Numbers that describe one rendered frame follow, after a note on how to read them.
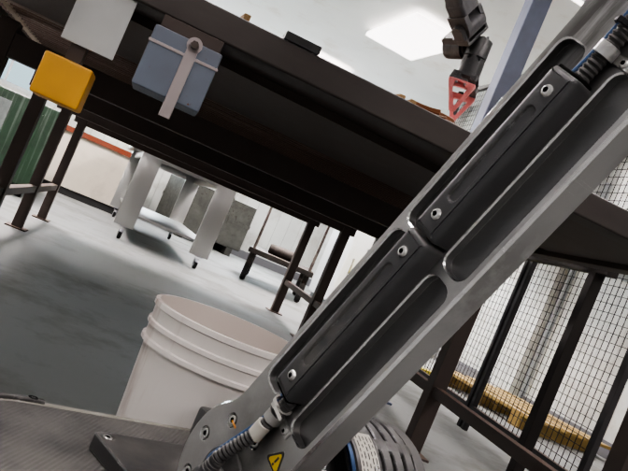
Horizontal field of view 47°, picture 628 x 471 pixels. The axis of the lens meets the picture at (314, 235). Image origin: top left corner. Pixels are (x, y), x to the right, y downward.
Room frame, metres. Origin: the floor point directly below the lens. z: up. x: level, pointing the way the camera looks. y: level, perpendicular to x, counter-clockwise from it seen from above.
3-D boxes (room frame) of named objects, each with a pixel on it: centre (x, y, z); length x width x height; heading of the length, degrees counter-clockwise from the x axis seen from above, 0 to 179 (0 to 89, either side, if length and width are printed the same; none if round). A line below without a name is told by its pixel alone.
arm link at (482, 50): (1.80, -0.19, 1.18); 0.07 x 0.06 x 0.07; 39
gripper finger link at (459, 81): (1.76, -0.19, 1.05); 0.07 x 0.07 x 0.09; 77
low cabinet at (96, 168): (9.61, 3.22, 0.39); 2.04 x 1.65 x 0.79; 20
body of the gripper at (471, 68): (1.80, -0.20, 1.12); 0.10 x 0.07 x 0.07; 167
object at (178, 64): (1.40, 0.37, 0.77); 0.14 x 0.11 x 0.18; 104
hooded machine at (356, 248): (9.21, -0.65, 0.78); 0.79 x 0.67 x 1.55; 20
